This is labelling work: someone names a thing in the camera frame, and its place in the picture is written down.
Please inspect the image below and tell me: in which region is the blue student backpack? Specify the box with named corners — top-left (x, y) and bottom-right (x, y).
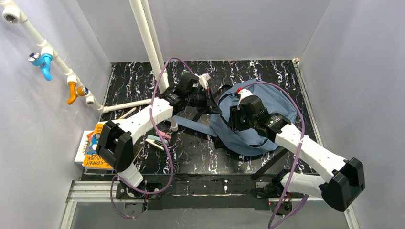
top-left (174, 79), bottom-right (298, 156)

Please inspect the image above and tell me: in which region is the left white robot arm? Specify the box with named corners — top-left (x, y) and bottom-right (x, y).
top-left (96, 72), bottom-right (221, 187)

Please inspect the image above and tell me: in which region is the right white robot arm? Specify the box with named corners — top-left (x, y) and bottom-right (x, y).
top-left (227, 95), bottom-right (366, 212)

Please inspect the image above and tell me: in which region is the white vertical pvc pipe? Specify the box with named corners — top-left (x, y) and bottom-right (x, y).
top-left (128, 0), bottom-right (180, 132)

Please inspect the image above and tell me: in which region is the teal white stapler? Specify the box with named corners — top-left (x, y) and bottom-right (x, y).
top-left (145, 135), bottom-right (168, 151)

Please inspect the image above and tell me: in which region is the dark brown book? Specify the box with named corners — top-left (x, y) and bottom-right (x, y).
top-left (132, 145), bottom-right (143, 164)

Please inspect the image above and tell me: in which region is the thin white rear pipe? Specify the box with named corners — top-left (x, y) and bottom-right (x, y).
top-left (141, 0), bottom-right (164, 69)

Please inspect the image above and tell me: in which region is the orange plastic tap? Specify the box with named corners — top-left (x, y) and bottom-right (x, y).
top-left (66, 81), bottom-right (90, 105)

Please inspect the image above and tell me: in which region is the orange treehouse book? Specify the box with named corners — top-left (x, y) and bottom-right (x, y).
top-left (82, 123), bottom-right (113, 171)

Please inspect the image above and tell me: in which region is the white book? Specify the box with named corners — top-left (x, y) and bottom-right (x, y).
top-left (74, 131), bottom-right (94, 165)

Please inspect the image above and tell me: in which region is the blue plastic tap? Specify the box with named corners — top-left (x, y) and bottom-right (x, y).
top-left (28, 52), bottom-right (53, 81)

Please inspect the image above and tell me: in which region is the white slanted pvc pipe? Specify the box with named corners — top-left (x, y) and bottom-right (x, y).
top-left (0, 0), bottom-right (151, 114)

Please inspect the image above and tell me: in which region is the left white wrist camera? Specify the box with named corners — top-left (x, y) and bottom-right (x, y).
top-left (193, 73), bottom-right (211, 90)

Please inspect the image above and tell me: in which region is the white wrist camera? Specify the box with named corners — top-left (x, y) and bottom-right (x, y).
top-left (193, 73), bottom-right (211, 90)
top-left (235, 87), bottom-right (253, 110)

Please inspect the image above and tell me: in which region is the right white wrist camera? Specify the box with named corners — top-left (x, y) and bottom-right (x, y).
top-left (235, 87), bottom-right (253, 110)

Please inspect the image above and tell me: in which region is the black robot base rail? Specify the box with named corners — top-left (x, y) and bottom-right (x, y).
top-left (114, 172), bottom-right (295, 212)

